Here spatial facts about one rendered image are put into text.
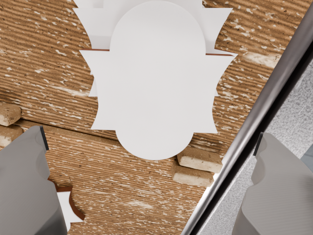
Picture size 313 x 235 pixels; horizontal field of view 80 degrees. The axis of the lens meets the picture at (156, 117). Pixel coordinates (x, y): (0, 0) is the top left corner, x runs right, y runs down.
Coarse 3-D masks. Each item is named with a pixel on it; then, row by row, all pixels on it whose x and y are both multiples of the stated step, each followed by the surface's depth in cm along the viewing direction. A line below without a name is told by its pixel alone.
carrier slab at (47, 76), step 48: (0, 0) 18; (48, 0) 18; (240, 0) 18; (288, 0) 18; (0, 48) 20; (48, 48) 20; (240, 48) 20; (0, 96) 23; (48, 96) 23; (240, 96) 23; (192, 144) 26
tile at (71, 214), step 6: (72, 186) 30; (60, 192) 29; (66, 192) 29; (60, 198) 30; (66, 198) 30; (66, 204) 30; (72, 204) 31; (66, 210) 31; (72, 210) 31; (78, 210) 32; (66, 216) 32; (72, 216) 32; (78, 216) 32; (84, 216) 33; (66, 222) 32
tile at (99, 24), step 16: (112, 0) 14; (128, 0) 14; (144, 0) 14; (176, 0) 14; (192, 0) 14; (80, 16) 15; (96, 16) 15; (112, 16) 15; (208, 16) 15; (224, 16) 15; (96, 32) 15; (112, 32) 15; (208, 32) 15; (96, 48) 16; (208, 48) 16; (96, 96) 18
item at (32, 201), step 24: (24, 144) 9; (0, 168) 8; (24, 168) 8; (48, 168) 9; (0, 192) 7; (24, 192) 7; (48, 192) 7; (0, 216) 6; (24, 216) 6; (48, 216) 6
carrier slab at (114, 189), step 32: (64, 128) 27; (64, 160) 28; (96, 160) 28; (128, 160) 28; (160, 160) 28; (96, 192) 31; (128, 192) 31; (160, 192) 31; (192, 192) 31; (96, 224) 35; (128, 224) 35; (160, 224) 35
